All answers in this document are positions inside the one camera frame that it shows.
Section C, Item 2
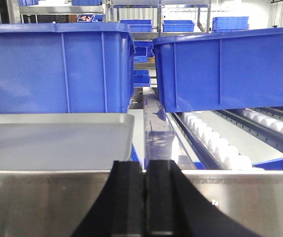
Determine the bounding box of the large blue bin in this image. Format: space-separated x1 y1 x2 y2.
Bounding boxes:
0 23 134 114
153 28 283 113

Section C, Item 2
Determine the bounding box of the silver metal tray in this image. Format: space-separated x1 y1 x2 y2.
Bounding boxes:
0 113 135 170

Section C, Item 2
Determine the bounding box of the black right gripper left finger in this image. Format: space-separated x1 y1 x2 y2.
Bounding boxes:
72 161 144 237

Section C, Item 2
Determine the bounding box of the large blue bin right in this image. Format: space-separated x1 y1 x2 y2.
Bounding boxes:
153 28 283 113

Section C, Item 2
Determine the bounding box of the large blue bin left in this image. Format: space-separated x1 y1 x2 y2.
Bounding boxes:
0 23 134 114

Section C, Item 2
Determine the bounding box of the white roller track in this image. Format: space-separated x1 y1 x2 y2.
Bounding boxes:
181 112 253 170
240 108 283 141

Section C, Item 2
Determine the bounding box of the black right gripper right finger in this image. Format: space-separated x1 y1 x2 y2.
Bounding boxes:
146 160 257 237

